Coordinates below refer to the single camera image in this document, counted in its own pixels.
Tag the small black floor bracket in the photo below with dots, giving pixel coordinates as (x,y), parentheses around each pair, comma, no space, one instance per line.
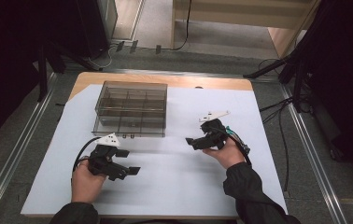
(120,46)
(158,49)
(134,46)

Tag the clear smoky compartment box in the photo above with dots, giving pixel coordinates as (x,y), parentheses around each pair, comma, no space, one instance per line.
(131,107)

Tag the person's left hand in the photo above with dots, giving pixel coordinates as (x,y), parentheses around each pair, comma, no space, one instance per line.
(86,186)

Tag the white table mat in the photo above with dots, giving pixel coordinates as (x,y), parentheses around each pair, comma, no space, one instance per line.
(171,180)

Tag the person's right hand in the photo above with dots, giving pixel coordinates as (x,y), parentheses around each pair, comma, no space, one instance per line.
(229,155)

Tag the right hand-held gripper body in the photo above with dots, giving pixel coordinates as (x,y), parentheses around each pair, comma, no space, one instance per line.
(215,137)

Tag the light wooden furniture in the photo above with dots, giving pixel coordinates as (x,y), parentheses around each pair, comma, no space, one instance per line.
(227,12)

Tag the aluminium floor rail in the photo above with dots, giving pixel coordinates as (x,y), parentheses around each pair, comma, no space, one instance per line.
(165,73)
(314,155)
(12,161)

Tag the grey cabinet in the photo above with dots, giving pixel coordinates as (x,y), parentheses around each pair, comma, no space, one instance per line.
(108,17)

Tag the black curtain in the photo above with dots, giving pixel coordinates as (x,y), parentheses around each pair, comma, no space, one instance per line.
(345,77)
(9,62)

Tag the black metal stand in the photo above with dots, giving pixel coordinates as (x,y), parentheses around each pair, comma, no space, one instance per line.
(42,74)
(297,81)

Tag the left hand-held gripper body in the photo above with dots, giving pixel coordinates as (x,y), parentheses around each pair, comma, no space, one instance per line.
(103,161)

